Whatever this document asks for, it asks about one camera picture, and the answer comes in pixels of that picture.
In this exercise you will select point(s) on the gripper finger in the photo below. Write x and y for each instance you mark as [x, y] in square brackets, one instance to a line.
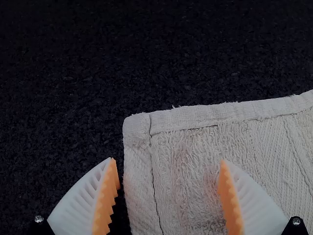
[78, 203]
[252, 205]

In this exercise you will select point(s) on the pale towel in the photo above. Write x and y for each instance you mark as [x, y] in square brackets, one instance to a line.
[210, 156]

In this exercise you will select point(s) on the black mat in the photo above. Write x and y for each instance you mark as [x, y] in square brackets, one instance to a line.
[97, 61]

